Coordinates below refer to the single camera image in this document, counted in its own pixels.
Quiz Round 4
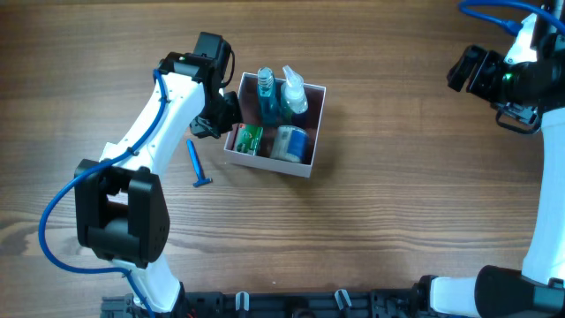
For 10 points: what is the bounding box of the blue disposable razor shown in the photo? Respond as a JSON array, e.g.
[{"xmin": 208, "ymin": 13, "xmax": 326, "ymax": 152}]
[{"xmin": 186, "ymin": 140, "xmax": 212, "ymax": 187}]

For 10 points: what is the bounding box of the clear spray bottle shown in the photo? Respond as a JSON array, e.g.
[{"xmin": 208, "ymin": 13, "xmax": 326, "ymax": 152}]
[{"xmin": 281, "ymin": 65, "xmax": 308, "ymax": 126}]

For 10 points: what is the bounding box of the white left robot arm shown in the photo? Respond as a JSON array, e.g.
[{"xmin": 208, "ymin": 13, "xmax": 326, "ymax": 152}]
[{"xmin": 75, "ymin": 32, "xmax": 242, "ymax": 317}]

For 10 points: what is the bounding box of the green white packet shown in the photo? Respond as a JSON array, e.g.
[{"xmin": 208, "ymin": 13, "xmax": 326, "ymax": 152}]
[{"xmin": 233, "ymin": 124, "xmax": 263, "ymax": 155}]

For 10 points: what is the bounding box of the teal liquid bottle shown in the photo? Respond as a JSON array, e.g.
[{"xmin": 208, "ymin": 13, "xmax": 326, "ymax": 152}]
[{"xmin": 257, "ymin": 67, "xmax": 279, "ymax": 127}]

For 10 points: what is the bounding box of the white cardboard box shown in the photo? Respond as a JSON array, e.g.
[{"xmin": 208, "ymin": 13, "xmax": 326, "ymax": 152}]
[{"xmin": 223, "ymin": 72, "xmax": 327, "ymax": 178}]

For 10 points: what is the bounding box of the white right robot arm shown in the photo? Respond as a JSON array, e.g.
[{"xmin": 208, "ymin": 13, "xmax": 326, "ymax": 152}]
[{"xmin": 423, "ymin": 1, "xmax": 564, "ymax": 317}]

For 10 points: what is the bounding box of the white lidded jar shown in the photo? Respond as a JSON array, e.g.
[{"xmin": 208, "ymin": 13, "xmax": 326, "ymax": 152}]
[{"xmin": 270, "ymin": 125, "xmax": 308, "ymax": 163}]

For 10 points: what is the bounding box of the black mounting rail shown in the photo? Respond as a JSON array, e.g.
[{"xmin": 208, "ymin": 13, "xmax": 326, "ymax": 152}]
[{"xmin": 100, "ymin": 289, "xmax": 442, "ymax": 318}]

